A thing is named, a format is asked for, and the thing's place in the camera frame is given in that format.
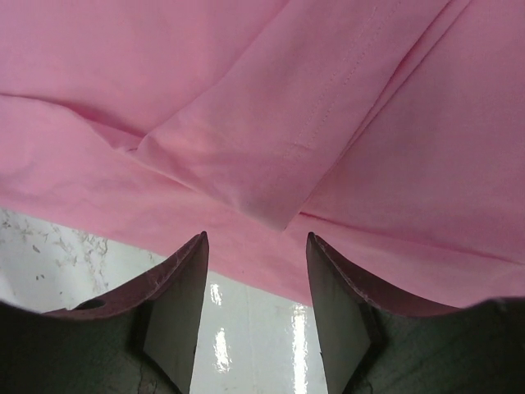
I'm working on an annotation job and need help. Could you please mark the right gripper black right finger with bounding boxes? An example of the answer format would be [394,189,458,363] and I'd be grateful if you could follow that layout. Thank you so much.
[306,232,459,393]

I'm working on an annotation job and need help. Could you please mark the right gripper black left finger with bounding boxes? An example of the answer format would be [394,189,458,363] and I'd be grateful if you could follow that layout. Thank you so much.
[45,231,209,393]

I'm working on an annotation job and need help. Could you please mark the pink t shirt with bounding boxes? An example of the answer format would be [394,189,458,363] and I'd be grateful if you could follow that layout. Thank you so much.
[1,1,524,315]

